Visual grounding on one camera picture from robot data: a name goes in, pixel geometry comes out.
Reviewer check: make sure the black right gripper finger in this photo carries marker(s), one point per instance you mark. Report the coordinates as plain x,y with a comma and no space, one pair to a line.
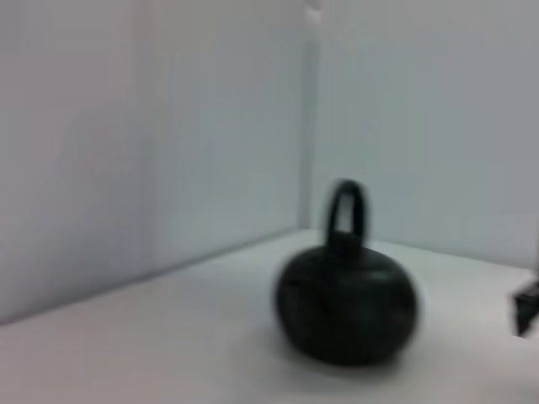
528,307

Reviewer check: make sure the black round teapot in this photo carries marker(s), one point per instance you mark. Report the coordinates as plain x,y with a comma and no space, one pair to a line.
349,311

